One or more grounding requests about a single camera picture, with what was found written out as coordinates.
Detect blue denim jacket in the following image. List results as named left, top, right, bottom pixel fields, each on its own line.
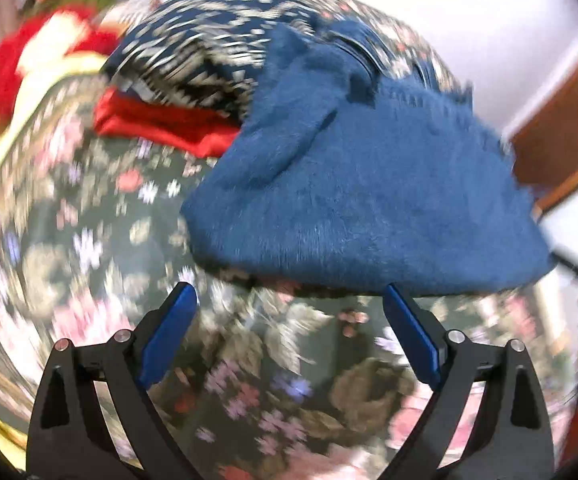
left=182, top=21, right=554, bottom=296

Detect red garment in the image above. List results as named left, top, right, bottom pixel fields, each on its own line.
left=94, top=88, right=240, bottom=158

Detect red plush toy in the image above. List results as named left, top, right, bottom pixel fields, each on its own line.
left=0, top=4, right=118, bottom=119

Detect navy patterned folded garment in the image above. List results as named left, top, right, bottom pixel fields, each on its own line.
left=102, top=0, right=321, bottom=119

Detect wooden door frame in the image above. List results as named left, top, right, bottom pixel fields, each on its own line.
left=511, top=65, right=578, bottom=212

